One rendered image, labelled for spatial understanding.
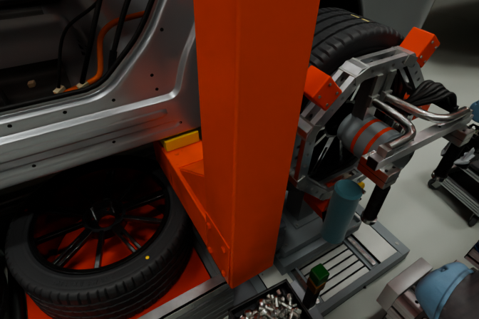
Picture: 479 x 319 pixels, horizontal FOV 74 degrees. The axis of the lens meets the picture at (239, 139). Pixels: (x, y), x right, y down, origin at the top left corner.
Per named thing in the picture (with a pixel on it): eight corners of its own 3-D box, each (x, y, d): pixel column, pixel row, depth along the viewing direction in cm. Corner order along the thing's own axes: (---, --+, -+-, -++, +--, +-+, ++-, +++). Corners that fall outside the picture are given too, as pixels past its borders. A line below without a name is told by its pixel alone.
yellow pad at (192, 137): (185, 123, 137) (184, 113, 134) (199, 141, 128) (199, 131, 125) (154, 132, 132) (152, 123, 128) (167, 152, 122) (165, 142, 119)
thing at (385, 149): (371, 103, 98) (382, 72, 91) (428, 137, 86) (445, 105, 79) (329, 119, 91) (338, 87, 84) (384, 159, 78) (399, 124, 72)
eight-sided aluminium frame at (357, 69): (378, 157, 139) (429, 35, 105) (391, 166, 135) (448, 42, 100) (278, 206, 117) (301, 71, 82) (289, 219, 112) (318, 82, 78)
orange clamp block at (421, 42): (401, 59, 106) (419, 35, 104) (422, 69, 101) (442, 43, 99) (394, 51, 101) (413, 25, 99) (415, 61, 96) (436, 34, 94)
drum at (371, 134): (358, 134, 118) (369, 102, 109) (408, 170, 104) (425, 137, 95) (330, 147, 112) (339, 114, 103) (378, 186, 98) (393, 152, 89)
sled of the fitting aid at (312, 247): (312, 186, 192) (315, 175, 185) (358, 231, 168) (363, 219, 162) (241, 221, 171) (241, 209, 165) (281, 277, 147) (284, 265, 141)
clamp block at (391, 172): (368, 162, 89) (374, 148, 85) (395, 183, 83) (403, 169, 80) (356, 169, 87) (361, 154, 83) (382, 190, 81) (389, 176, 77)
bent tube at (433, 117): (412, 87, 106) (425, 58, 100) (469, 117, 94) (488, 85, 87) (376, 101, 99) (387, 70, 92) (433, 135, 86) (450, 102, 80)
